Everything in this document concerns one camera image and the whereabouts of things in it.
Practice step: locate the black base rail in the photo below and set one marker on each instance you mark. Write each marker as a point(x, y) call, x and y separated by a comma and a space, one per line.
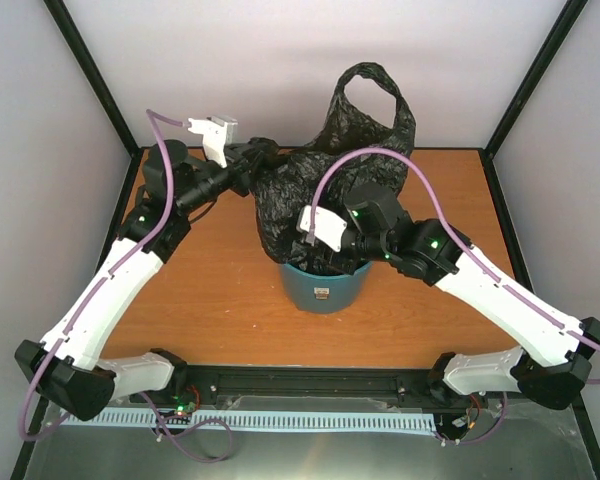
point(305, 385)

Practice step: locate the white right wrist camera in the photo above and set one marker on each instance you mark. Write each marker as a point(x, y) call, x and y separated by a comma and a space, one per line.
point(329, 227)

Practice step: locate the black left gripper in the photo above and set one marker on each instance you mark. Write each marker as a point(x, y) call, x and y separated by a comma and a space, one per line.
point(243, 170)

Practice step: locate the black left rear frame post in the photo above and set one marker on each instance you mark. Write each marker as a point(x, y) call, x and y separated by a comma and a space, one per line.
point(80, 51)

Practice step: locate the black right rear frame post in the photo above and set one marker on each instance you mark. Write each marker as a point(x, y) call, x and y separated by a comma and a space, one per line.
point(551, 45)

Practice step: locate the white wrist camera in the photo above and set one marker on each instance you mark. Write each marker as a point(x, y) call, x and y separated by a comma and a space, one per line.
point(217, 132)
point(329, 227)

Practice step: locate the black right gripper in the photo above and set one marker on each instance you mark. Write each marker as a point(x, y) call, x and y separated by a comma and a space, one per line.
point(345, 267)

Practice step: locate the metal base plate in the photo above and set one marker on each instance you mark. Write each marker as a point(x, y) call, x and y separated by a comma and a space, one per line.
point(528, 444)

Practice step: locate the light blue slotted cable duct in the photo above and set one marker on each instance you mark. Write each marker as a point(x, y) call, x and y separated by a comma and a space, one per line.
point(268, 421)

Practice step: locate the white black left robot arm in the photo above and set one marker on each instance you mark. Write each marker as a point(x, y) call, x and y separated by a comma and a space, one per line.
point(67, 362)

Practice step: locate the small green-lit circuit board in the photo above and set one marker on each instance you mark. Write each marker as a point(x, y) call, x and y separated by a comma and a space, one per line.
point(186, 405)

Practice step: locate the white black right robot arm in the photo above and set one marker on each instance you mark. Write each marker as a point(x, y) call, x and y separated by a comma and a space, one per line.
point(550, 363)

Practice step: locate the black frame post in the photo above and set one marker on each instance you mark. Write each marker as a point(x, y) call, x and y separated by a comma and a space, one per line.
point(551, 45)
point(80, 51)

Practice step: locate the teal plastic trash bin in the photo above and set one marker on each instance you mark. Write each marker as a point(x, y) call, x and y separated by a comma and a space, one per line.
point(322, 294)

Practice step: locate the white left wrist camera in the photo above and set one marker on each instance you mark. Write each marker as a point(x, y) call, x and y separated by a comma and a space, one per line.
point(217, 132)

